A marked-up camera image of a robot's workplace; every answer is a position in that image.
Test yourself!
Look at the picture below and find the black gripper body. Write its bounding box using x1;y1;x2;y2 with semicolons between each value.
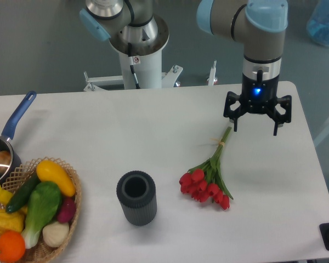
241;70;279;114

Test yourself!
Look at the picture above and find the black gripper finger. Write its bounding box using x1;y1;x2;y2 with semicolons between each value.
223;91;250;133
265;95;292;136

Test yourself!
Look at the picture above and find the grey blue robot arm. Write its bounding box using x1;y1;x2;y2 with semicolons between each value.
79;1;292;128

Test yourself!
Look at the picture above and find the red tulip bouquet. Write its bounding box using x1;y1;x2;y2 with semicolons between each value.
179;127;234;210

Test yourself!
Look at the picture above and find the blue transparent water bottle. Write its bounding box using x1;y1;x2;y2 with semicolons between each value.
307;1;329;47

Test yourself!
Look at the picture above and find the dark grey ribbed vase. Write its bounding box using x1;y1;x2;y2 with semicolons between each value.
116;170;157;226

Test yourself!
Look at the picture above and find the purple red radish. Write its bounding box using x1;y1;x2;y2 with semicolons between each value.
56;197;76;223

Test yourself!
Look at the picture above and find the yellow squash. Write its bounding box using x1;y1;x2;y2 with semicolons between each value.
36;159;76;197

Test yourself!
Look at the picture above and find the green bok choy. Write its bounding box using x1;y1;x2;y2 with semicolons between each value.
21;181;62;249

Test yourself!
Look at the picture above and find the white garlic bulb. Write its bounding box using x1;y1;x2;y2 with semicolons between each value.
42;221;70;248

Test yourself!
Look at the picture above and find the green cucumber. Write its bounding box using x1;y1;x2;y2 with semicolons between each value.
5;173;41;213

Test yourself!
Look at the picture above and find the small yellow gourd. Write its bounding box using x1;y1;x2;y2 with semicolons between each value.
0;185;13;206

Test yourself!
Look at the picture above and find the yellow bell pepper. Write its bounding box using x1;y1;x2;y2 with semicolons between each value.
0;209;25;235

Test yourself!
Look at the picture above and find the orange fruit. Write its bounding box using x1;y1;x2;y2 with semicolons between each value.
0;231;26;262

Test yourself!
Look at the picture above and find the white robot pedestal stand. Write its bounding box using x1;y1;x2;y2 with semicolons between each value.
84;15;183;92

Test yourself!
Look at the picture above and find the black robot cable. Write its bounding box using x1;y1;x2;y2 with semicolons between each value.
127;42;141;90

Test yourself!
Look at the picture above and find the blue handled saucepan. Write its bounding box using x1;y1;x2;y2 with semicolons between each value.
0;91;37;185

